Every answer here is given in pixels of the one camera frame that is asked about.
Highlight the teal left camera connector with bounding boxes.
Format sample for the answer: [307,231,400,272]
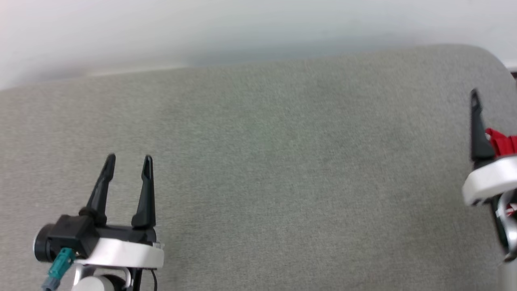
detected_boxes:
[42,247,76,291]

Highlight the grey fabric sofa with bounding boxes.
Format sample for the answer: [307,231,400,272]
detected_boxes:
[0,44,517,291]

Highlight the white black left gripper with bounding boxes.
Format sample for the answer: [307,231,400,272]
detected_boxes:
[74,153,165,270]

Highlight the red and white basketball jersey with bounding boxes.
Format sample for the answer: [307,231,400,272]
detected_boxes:
[484,128,517,215]

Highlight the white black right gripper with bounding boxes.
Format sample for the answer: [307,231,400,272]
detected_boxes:
[461,89,517,207]

